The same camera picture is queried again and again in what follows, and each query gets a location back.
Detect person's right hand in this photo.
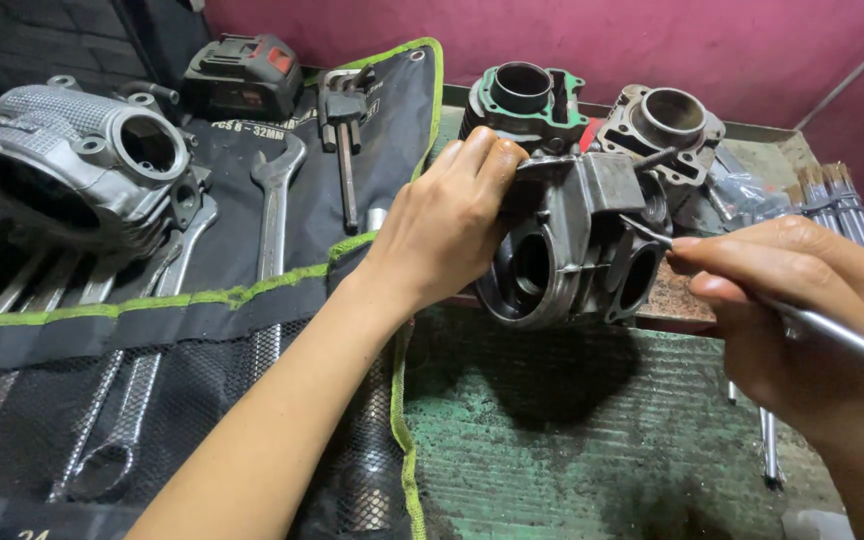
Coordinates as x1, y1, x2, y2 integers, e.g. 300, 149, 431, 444
664, 216, 864, 453

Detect person's left hand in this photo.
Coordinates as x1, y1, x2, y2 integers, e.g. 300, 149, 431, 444
355, 126, 531, 318

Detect grey metal engine cylinder head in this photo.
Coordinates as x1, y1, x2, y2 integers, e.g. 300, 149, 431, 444
473, 146, 681, 333

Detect bundle of silver brushes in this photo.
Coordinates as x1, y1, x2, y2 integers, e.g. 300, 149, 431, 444
784, 161, 864, 258

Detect black tool roll green trim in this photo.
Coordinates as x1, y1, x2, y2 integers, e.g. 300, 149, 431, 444
0, 37, 446, 540

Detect clear plastic bag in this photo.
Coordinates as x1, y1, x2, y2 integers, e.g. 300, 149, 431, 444
704, 166, 802, 232

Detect black hex key set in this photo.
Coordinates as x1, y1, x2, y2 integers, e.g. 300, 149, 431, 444
317, 64, 378, 234

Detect loose silver brushes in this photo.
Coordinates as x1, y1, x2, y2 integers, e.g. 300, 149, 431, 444
724, 378, 787, 492

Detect row of silver wrenches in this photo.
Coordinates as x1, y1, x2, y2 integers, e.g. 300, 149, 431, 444
0, 133, 309, 505

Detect engine cylinder with green gasket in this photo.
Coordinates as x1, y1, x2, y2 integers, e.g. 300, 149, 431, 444
458, 61, 591, 159

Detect red plastic piece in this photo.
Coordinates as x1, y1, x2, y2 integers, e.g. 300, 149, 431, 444
578, 118, 607, 155

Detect white object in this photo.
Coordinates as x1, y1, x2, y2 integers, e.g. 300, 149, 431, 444
780, 508, 855, 540

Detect bare grey engine cylinder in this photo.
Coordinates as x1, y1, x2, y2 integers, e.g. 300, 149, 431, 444
597, 84, 727, 213

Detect silver tube socket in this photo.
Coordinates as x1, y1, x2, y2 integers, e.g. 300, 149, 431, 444
340, 206, 405, 535

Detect black power tool battery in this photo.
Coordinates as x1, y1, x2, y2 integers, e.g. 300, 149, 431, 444
180, 33, 304, 123

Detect large silver cylinder head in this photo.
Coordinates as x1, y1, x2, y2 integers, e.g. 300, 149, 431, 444
0, 75, 212, 260

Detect grey wall pipe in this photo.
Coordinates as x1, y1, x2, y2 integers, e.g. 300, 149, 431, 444
793, 13, 864, 133

